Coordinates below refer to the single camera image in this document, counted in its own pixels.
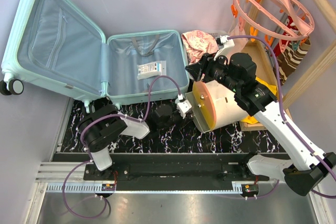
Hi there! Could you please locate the cream pink-print cloth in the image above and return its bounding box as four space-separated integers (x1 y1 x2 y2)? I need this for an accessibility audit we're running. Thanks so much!
181 29 221 65

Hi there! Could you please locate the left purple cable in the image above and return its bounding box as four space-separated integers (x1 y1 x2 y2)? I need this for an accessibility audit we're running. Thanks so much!
61 75 184 219

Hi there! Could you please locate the wooden hanger rack frame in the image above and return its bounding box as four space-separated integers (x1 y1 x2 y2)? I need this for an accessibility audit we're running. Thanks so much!
246 0 336 106

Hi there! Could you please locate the pink round clip hanger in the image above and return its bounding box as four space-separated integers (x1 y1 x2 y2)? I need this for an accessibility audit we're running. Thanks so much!
232 0 314 45

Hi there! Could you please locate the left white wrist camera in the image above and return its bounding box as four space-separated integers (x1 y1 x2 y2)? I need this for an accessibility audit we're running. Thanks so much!
175 94 192 119

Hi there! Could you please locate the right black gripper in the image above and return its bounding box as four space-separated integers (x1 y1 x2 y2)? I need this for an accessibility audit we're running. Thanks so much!
185 50 240 93

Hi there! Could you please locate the brown striped cloth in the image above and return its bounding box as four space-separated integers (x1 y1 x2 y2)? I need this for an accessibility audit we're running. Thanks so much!
274 37 311 85

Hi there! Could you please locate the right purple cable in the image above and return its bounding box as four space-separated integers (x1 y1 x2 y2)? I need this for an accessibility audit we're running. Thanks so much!
225 35 336 200

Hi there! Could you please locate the black marble pattern mat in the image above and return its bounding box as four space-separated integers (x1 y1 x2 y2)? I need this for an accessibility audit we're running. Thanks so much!
56 100 285 154

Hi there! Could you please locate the white round drum box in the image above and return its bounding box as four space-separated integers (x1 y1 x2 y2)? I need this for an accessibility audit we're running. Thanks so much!
186 80 248 133

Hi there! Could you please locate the red cloth item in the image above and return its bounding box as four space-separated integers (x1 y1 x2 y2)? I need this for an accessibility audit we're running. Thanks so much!
273 16 299 57

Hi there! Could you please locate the light blue hard-shell suitcase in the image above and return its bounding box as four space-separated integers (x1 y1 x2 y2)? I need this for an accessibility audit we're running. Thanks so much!
1 0 190 112

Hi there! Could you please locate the white perforated plastic basket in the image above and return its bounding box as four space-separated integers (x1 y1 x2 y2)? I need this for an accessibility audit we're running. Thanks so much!
183 28 228 65

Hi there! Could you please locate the translucent pink plastic bag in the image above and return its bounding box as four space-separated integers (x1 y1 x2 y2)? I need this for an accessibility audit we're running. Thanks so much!
228 24 248 48

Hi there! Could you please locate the wooden tray base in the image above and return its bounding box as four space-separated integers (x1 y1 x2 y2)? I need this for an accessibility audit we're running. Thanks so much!
239 40 278 131

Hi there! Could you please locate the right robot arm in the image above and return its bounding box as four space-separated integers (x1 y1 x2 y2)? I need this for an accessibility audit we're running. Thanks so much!
185 53 335 196

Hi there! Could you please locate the yellow cloth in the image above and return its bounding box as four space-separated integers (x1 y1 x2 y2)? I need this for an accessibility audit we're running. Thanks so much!
241 77 277 124

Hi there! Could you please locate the purple cable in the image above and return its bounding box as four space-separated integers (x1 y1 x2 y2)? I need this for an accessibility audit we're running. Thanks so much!
61 75 184 219
225 35 336 200

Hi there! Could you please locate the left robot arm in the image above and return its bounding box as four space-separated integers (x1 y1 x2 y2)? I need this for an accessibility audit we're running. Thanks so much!
77 100 192 180

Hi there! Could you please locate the white toiletry pack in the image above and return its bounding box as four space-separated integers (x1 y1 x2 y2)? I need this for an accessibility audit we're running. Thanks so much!
137 61 166 80

